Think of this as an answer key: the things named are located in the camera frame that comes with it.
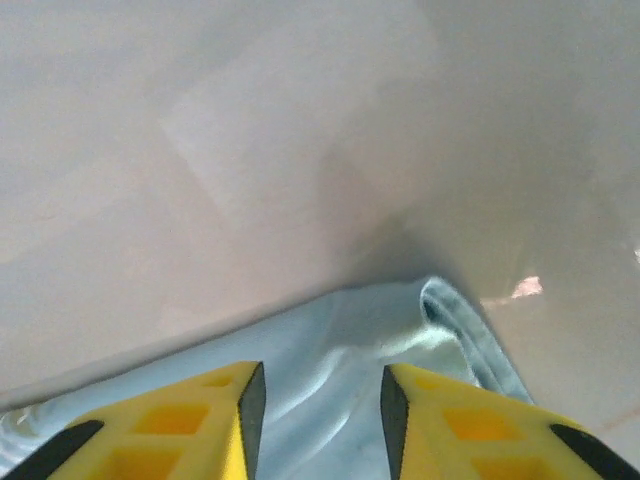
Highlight light blue t-shirt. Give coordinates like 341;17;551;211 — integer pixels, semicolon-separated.
0;274;537;480

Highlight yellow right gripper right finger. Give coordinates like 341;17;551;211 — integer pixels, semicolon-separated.
379;363;640;480

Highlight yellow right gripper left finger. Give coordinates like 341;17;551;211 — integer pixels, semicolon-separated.
17;360;266;480

